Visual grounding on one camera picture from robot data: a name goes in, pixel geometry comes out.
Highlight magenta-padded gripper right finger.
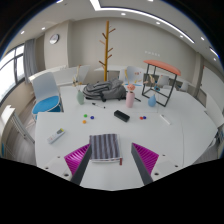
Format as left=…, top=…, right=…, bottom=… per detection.
left=130, top=142, right=183, bottom=186

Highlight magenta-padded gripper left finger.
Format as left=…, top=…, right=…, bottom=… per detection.
left=42, top=143, right=93, bottom=186

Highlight striped pink and blue towel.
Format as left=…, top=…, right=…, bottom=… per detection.
left=88, top=133, right=124, bottom=166

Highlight white remote control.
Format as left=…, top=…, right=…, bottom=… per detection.
left=46, top=127, right=66, bottom=145

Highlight small white bar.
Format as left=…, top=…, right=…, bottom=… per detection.
left=159, top=114, right=172, bottom=126

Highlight black oblong case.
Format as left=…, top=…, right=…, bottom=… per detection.
left=113, top=109, right=131, bottom=123

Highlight black marker pen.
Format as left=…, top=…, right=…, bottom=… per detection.
left=91, top=102, right=106, bottom=110

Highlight small blue vase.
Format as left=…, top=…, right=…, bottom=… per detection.
left=147, top=94, right=158, bottom=108

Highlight green vase with dried flowers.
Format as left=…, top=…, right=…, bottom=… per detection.
left=72, top=64, right=86, bottom=106

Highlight pink vase with flowers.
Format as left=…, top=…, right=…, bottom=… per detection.
left=125, top=83, right=137, bottom=109

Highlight white chair with blue cushion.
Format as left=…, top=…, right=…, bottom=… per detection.
left=31, top=71, right=64, bottom=121

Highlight grey backpack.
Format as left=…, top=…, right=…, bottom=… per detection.
left=82, top=78, right=128, bottom=103

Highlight small white side table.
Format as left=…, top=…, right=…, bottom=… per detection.
left=0, top=104, right=36, bottom=158

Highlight white plastic chair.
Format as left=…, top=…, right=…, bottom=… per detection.
left=125, top=65, right=146, bottom=86

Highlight black-framed orange-topped side table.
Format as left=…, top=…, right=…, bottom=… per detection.
left=141, top=59, right=182, bottom=108

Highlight large window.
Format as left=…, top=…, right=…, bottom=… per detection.
left=0, top=44, right=26, bottom=103

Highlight grey curtain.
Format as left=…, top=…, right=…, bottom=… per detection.
left=23, top=38, right=38, bottom=84

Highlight yellow wooden coat stand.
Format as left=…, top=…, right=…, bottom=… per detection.
left=98, top=20, right=117, bottom=82

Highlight ceiling lights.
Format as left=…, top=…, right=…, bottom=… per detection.
left=19, top=0, right=221, bottom=58

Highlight round wall clock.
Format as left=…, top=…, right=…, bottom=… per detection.
left=49, top=33, right=60, bottom=45

